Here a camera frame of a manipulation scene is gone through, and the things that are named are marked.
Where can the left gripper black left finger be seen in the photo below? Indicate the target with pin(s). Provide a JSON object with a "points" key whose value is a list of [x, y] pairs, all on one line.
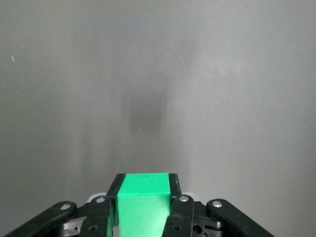
{"points": [[98, 214]]}

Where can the small green cube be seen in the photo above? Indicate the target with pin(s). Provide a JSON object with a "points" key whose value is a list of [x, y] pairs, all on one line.
{"points": [[143, 197]]}

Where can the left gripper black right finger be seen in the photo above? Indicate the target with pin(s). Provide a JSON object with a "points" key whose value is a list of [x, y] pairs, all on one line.
{"points": [[182, 217]]}

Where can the dark grey table mat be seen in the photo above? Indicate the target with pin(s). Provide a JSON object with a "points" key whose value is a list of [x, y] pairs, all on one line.
{"points": [[49, 74]]}

